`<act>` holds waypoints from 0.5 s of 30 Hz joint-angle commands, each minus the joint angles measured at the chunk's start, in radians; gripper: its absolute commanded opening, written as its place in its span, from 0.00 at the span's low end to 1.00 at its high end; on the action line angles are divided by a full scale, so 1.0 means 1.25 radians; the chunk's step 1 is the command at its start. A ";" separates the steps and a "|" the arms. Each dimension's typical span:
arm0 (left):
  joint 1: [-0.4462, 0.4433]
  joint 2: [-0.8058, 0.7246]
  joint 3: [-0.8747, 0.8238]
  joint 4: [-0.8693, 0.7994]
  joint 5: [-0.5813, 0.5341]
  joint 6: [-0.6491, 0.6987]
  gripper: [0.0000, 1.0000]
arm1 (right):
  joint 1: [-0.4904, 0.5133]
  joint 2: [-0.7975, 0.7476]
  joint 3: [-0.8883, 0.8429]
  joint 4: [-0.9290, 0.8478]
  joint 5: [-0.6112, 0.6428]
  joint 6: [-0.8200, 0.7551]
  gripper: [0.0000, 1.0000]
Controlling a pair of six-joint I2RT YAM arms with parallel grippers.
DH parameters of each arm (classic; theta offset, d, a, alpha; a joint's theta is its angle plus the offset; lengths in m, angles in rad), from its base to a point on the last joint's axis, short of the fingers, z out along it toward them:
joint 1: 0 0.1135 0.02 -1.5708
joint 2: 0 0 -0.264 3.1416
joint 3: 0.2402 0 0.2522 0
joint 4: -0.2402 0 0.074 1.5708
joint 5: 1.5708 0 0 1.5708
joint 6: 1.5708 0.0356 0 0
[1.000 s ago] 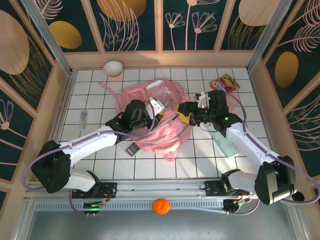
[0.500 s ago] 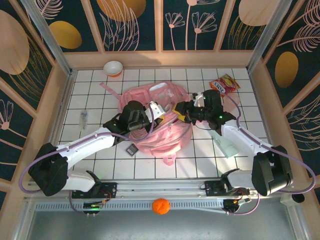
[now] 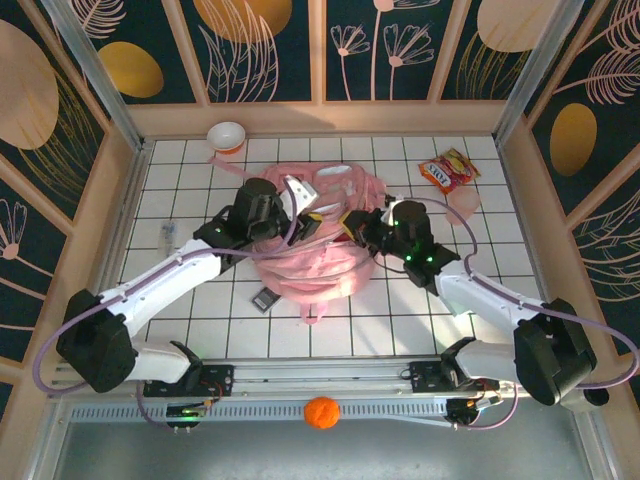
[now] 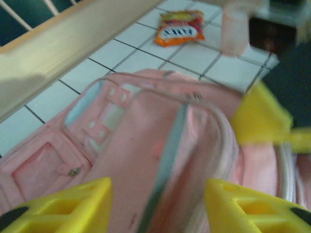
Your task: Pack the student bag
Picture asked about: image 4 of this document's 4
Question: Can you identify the pink student backpack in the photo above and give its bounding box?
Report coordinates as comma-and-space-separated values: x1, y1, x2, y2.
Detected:
0, 68, 311, 233

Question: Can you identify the pink round lid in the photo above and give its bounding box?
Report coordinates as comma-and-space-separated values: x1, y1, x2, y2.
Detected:
221, 2, 250, 57

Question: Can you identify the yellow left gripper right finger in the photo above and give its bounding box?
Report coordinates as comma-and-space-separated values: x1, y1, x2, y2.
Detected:
205, 178, 311, 233

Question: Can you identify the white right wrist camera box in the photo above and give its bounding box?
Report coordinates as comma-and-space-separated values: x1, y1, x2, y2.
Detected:
257, 0, 311, 31

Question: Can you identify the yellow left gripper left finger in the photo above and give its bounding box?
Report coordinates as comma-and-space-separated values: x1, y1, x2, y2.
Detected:
0, 177, 113, 233

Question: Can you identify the orange red snack packet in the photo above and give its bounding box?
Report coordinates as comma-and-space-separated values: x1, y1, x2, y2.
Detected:
153, 10, 206, 49

